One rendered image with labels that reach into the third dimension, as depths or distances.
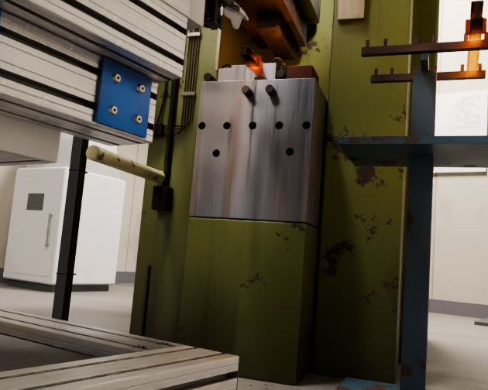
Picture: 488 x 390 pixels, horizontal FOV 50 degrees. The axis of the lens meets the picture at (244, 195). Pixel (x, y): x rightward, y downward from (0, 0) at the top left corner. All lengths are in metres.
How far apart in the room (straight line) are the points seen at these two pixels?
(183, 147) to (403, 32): 0.86
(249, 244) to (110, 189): 2.86
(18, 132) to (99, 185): 3.56
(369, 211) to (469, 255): 3.37
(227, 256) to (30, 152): 0.99
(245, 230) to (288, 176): 0.21
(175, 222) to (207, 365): 1.32
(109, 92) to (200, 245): 1.02
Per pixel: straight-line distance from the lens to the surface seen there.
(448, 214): 5.13
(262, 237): 1.60
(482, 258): 5.05
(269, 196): 1.61
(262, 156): 1.64
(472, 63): 1.61
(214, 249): 1.65
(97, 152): 1.59
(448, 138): 1.35
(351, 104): 1.83
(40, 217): 4.19
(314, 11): 2.18
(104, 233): 4.34
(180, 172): 1.95
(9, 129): 0.73
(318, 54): 2.29
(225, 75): 1.82
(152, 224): 1.97
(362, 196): 1.76
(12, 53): 0.64
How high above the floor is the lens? 0.35
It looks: 7 degrees up
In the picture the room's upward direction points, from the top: 5 degrees clockwise
